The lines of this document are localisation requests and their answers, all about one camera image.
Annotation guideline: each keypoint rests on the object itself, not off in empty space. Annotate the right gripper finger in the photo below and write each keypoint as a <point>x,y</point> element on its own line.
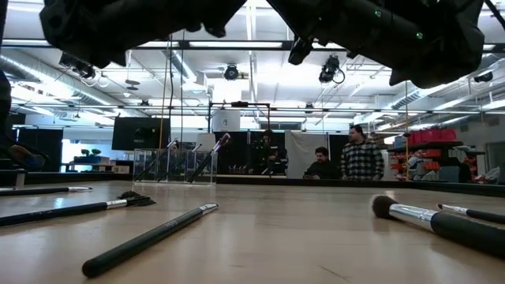
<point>300,51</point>

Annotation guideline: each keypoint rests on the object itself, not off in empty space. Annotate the thin black makeup brush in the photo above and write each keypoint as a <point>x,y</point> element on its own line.
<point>39,191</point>

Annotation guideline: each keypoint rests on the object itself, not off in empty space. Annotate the black fan makeup brush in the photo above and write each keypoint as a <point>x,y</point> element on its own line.
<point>59,212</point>

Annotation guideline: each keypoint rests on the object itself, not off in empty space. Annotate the large powder makeup brush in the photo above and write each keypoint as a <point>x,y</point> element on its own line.
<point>465,232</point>

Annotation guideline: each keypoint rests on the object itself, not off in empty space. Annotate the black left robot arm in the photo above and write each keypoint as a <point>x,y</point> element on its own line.
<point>90,31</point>

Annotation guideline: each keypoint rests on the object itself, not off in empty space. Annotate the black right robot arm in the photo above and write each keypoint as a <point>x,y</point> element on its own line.
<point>426,55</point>

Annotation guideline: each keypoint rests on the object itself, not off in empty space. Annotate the black partition panel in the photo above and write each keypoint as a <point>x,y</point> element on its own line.
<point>39,138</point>
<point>334,140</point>
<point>240,154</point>

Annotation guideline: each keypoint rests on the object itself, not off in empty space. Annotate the white sign box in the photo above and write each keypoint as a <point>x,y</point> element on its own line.
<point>227,120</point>

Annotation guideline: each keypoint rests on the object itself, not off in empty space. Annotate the white backdrop curtain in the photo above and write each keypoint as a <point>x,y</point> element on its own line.
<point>300,154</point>

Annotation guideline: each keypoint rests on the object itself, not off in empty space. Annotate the person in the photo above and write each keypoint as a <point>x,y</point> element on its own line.
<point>361,158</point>
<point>321,169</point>
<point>272,155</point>

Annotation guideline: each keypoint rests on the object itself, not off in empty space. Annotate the black ceiling light cluster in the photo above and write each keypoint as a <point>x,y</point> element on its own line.
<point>84,71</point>

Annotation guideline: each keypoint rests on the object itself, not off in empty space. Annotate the white table lamp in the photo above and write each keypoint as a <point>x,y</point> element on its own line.
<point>205,140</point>

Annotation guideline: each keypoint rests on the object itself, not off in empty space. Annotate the black monitor screen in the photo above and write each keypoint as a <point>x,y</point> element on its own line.
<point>138,134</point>

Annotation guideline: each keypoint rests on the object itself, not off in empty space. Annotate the clear acrylic brush organizer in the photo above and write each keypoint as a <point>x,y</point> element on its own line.
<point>142,155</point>

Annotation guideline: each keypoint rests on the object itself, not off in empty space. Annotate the red storage bins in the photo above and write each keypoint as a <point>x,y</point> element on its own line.
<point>432,136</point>

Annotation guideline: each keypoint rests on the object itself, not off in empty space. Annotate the dark storage shelf rack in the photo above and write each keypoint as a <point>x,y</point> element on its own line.
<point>426,146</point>

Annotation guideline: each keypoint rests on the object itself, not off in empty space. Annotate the small green potted plant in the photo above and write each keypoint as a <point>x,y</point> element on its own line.
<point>85,152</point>
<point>96,152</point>

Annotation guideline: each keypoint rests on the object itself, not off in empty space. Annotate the long black makeup brush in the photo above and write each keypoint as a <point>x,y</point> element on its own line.
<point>138,242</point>

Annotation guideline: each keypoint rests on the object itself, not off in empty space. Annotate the black ceiling light rail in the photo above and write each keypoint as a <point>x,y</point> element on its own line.
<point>236,44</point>

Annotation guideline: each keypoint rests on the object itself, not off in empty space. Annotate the round black ceiling camera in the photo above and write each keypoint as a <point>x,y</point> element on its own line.
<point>231,72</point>

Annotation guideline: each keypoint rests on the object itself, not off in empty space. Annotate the black metal frame stand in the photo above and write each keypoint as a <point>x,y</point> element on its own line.
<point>238,104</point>

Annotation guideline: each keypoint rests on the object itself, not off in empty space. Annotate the black table edge rail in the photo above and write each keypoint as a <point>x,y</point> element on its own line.
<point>355,183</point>

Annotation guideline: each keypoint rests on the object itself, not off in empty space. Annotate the silver ventilation duct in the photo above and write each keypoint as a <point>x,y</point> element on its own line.
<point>39,75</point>

